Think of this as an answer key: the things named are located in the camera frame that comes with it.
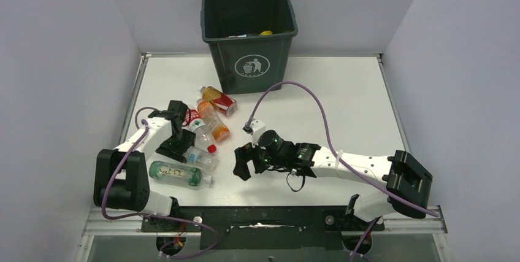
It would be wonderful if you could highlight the orange drink bottle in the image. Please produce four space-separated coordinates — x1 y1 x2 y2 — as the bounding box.
196 96 231 143

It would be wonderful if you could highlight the dark green trash bin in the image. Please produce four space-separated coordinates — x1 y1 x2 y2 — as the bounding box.
201 0 298 94

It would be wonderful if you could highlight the aluminium front rail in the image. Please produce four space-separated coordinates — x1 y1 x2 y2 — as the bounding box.
82 208 448 236

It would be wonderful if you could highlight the red orange tea bottle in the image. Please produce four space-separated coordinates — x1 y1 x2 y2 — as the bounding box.
198 86 238 117

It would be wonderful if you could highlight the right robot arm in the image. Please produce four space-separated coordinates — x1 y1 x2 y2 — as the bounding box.
233 130 436 229

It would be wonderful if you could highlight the red white label bottle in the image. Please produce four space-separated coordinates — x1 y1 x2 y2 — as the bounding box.
225 34 248 39

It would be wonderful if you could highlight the light blue label bottle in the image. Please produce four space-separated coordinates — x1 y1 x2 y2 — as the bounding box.
184 147 220 172

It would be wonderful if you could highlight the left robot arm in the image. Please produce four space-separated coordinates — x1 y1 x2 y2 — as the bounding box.
93 100 196 217

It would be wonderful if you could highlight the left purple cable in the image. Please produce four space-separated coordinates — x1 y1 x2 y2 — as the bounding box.
101 107 220 261

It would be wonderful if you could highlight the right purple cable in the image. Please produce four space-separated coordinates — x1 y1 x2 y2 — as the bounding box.
245 81 440 262

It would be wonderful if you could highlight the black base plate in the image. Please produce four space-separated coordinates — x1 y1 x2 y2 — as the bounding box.
141 206 370 250

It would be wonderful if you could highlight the green tea bottle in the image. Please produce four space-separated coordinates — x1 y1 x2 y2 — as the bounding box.
148 161 214 187

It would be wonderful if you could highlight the red label bottle left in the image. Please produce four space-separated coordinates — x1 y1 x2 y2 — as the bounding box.
184 105 217 154

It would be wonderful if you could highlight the purple cable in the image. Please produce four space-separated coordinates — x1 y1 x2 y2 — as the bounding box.
101 107 220 261
245 81 440 262

